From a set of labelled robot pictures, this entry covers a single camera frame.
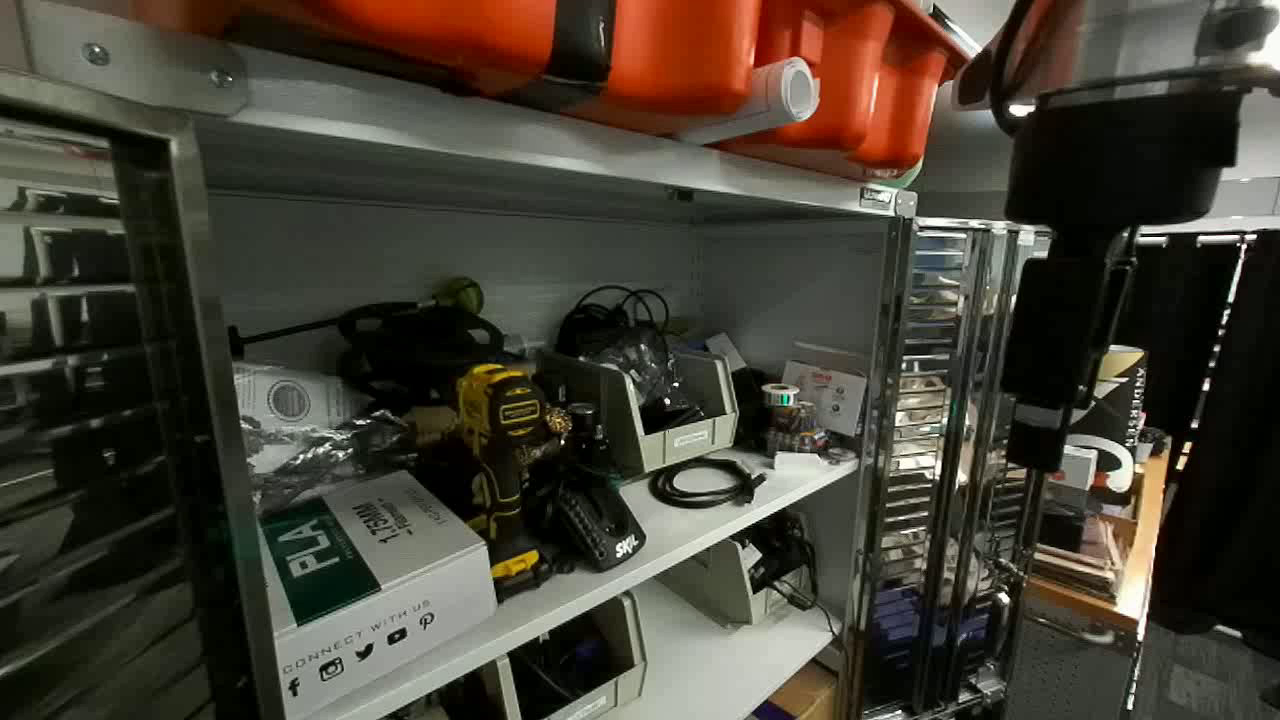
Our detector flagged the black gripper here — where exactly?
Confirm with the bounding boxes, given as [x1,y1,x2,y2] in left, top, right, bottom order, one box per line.
[1003,219,1142,478]

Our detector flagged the black cable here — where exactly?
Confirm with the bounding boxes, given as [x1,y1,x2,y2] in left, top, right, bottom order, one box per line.
[646,454,771,511]

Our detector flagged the white box red label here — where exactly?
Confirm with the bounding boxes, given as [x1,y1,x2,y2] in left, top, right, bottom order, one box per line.
[777,350,871,445]

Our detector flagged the small brown cardboard box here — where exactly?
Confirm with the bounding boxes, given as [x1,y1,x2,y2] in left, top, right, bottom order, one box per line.
[763,662,850,720]

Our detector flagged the white box green PLA label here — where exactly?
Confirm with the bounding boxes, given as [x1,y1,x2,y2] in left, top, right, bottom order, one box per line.
[257,470,500,720]

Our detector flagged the white tape roll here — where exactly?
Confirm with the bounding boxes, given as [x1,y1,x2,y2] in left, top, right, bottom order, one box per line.
[1059,429,1142,510]

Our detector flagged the cream round shade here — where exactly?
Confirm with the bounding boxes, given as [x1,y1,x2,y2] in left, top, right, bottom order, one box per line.
[1085,341,1154,445]

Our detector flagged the wooden table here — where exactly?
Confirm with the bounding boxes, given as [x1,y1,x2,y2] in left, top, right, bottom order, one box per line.
[1019,440,1182,649]

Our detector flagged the black curtain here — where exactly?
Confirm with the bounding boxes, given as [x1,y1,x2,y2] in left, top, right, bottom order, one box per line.
[1147,229,1280,662]

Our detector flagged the small dark jar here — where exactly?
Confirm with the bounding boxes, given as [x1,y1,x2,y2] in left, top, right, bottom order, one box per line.
[756,381,807,462]

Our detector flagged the metal shelf unit white boards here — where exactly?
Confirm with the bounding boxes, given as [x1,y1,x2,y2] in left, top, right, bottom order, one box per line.
[0,0,925,720]

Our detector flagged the gray bin with black contents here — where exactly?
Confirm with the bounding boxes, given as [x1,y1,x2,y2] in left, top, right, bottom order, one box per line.
[658,510,820,633]

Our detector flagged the small orange plastic bin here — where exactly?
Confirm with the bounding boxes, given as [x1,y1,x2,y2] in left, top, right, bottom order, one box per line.
[852,0,980,171]
[753,0,900,154]

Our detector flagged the gray labelled storage bin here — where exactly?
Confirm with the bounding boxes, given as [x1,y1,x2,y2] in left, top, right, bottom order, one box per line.
[535,344,745,480]

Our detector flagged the white plastic tube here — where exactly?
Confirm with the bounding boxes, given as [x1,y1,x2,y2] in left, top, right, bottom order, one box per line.
[676,52,824,150]

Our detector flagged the black battery charger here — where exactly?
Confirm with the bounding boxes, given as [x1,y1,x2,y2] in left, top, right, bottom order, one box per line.
[546,473,652,577]

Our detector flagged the gray bin with dark contents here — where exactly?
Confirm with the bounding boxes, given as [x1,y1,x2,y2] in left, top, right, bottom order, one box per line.
[496,590,658,720]

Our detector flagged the black tool with green knob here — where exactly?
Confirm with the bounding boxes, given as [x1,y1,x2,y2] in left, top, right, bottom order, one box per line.
[222,273,511,407]

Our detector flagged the crumpled clear plastic bag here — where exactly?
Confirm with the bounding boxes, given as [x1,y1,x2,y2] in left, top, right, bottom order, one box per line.
[236,403,422,522]

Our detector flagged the large orange plastic bin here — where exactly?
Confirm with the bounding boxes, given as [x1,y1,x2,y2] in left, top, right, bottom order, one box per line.
[224,0,769,131]

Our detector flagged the white respirator mask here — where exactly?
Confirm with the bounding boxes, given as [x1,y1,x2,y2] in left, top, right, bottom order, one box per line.
[229,361,362,440]

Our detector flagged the chrome wire rack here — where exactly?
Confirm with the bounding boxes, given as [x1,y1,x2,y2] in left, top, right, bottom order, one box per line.
[852,216,1059,720]

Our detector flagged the tangled black cables bundle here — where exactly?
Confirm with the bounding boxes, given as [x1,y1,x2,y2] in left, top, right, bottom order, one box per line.
[550,282,702,403]

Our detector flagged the yellow black cordless drill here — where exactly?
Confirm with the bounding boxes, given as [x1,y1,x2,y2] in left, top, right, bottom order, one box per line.
[404,361,580,600]

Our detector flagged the black strap on bin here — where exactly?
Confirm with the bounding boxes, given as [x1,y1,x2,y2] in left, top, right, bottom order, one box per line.
[546,0,621,89]

